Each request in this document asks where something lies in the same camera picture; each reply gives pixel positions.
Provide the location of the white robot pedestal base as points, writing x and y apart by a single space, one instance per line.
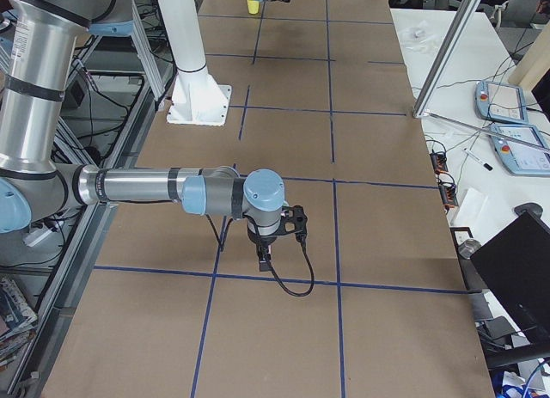
197 99

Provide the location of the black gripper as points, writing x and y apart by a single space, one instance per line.
262 242

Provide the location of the teach pendant far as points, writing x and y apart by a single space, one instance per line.
501 102

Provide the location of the aluminium frame post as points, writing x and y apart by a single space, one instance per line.
462 16

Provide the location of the black white marker pen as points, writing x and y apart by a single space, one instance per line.
477 159

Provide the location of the teach pendant near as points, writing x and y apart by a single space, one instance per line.
519 147

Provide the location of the silver metal cylinder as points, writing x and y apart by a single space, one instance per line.
468 247

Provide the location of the black monitor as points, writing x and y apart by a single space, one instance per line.
514 265

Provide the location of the teach pendant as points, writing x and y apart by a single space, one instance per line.
519 147
501 102

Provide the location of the yellow plastic cup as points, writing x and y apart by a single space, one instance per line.
253 7

